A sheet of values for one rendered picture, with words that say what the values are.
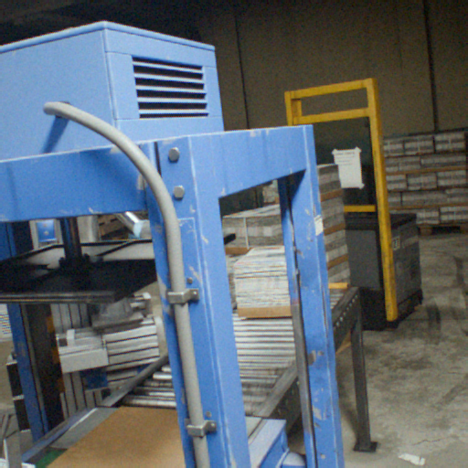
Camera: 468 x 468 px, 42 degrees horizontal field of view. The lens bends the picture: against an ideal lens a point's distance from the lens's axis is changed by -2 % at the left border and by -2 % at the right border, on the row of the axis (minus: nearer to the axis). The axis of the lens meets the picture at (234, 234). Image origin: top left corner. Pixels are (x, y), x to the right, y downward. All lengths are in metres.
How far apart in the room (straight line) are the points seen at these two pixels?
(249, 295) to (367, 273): 2.42
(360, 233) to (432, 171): 3.67
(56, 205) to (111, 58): 0.26
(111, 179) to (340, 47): 9.42
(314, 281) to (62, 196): 0.70
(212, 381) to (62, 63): 0.57
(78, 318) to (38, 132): 1.95
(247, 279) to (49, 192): 1.66
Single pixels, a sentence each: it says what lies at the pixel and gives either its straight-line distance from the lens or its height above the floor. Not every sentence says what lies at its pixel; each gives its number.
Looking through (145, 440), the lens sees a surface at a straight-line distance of 1.70.
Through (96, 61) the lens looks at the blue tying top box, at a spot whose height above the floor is 1.69.
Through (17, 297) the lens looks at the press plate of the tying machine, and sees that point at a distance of 1.15.
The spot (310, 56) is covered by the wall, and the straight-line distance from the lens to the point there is 10.35.
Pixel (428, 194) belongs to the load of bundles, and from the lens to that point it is 8.44.
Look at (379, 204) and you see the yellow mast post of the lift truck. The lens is 4.56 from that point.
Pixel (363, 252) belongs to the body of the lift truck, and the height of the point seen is 0.57.
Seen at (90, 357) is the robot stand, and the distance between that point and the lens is 2.73.
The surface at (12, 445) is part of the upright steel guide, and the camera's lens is 1.03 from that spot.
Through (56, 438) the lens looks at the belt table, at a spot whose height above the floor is 0.79.
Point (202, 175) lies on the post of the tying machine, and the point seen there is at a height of 1.49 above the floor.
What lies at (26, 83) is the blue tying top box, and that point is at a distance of 1.14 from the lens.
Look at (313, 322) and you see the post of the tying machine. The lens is 1.49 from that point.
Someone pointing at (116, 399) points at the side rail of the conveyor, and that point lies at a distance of 1.99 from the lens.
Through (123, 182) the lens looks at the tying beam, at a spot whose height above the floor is 1.49.
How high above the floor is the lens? 1.54
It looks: 9 degrees down
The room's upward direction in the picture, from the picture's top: 7 degrees counter-clockwise
